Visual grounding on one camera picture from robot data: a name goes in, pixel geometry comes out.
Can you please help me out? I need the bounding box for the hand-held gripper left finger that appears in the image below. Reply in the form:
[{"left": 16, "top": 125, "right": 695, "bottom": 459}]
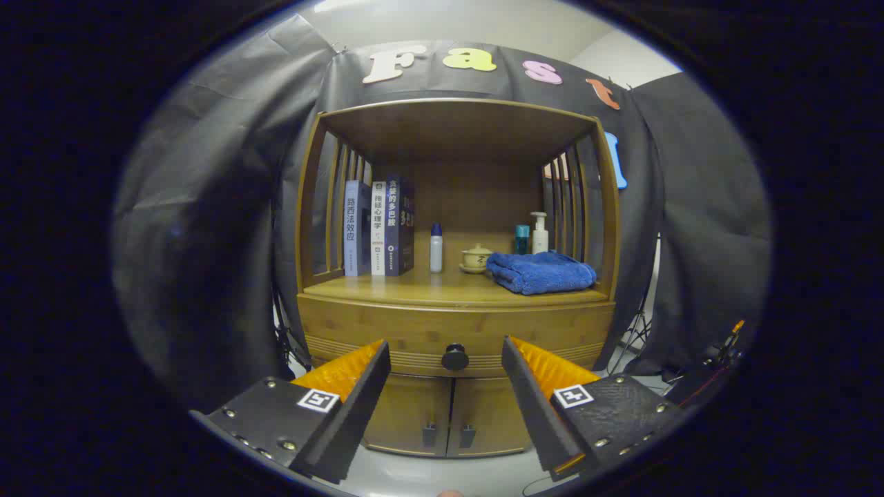
[{"left": 190, "top": 340, "right": 392, "bottom": 484}]

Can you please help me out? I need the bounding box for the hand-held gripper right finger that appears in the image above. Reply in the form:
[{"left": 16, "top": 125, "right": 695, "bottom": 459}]
[{"left": 502, "top": 336, "right": 691, "bottom": 482}]

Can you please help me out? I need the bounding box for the wooden cabinet door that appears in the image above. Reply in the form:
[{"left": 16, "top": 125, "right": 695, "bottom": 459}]
[
  {"left": 363, "top": 373, "right": 453, "bottom": 458},
  {"left": 448, "top": 376, "right": 532, "bottom": 458}
]

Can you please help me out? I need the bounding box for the wooden countertop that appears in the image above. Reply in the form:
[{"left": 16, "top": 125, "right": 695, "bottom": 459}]
[{"left": 304, "top": 266, "right": 608, "bottom": 308}]

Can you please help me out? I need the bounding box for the wooden cabinet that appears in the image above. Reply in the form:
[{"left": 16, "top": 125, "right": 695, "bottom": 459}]
[{"left": 296, "top": 97, "right": 622, "bottom": 458}]

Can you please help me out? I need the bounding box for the black light stand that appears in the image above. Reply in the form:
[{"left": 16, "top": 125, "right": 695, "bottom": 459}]
[{"left": 608, "top": 276, "right": 660, "bottom": 377}]

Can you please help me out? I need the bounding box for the folded blue towel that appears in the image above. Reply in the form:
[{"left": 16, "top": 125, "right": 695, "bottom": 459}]
[{"left": 486, "top": 251, "right": 597, "bottom": 296}]

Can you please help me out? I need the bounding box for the beige lidded ceramic teacup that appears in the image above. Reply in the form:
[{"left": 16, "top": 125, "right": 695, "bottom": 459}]
[{"left": 459, "top": 243, "right": 493, "bottom": 275}]

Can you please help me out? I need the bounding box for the black case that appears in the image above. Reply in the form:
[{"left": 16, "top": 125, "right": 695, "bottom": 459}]
[{"left": 666, "top": 359, "right": 740, "bottom": 408}]

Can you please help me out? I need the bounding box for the light blue book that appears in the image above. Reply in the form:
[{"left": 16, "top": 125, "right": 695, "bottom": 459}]
[{"left": 343, "top": 180, "right": 372, "bottom": 277}]

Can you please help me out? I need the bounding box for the white spine book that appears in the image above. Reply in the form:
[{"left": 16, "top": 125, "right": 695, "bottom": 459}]
[{"left": 371, "top": 181, "right": 387, "bottom": 277}]

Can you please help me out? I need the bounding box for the dark blue book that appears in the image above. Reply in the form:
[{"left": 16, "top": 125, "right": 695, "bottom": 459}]
[{"left": 385, "top": 174, "right": 416, "bottom": 277}]

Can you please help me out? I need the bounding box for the orange tipped tool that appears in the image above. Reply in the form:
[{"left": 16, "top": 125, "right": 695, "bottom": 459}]
[{"left": 718, "top": 319, "right": 747, "bottom": 360}]

